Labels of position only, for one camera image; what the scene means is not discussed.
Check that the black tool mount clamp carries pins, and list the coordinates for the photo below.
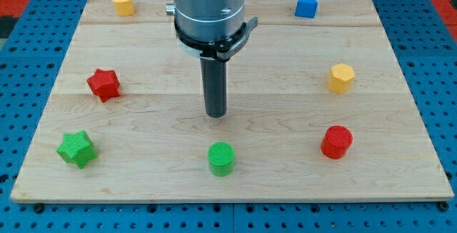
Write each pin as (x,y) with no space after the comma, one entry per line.
(221,50)

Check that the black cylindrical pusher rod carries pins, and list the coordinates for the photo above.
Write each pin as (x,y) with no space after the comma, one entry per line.
(213,75)

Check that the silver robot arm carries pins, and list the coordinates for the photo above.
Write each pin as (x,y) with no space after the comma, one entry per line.
(213,31)

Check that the yellow hexagon block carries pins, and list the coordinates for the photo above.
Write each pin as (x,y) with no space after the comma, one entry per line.
(340,78)

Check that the green cylinder block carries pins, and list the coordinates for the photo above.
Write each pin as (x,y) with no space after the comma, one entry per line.
(221,159)

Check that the blue pentagon block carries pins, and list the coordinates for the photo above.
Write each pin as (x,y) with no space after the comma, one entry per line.
(306,8)

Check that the yellow heart block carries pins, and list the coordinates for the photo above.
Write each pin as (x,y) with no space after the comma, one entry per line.
(124,7)

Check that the red star block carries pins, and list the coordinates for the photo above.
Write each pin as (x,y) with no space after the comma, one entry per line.
(104,84)

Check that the wooden board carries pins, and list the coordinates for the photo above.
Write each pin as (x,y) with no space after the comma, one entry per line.
(318,110)

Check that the red cylinder block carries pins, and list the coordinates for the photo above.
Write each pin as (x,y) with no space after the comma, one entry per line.
(336,142)

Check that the green star block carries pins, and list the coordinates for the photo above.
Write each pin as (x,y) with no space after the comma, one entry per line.
(77,148)

